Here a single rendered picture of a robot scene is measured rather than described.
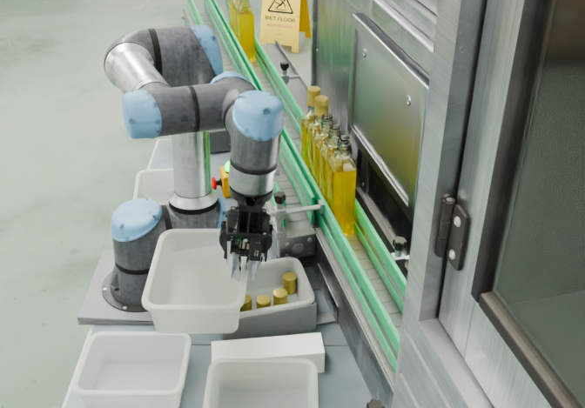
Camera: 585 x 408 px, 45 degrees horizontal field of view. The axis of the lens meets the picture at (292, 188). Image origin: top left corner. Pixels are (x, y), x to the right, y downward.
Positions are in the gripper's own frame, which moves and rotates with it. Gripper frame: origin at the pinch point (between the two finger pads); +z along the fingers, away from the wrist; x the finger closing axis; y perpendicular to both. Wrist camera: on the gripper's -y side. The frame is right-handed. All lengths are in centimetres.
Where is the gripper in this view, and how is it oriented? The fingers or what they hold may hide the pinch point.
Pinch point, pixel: (242, 272)
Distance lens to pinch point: 126.4
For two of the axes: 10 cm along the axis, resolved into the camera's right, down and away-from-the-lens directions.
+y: 0.3, 5.5, -8.4
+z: -1.2, 8.3, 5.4
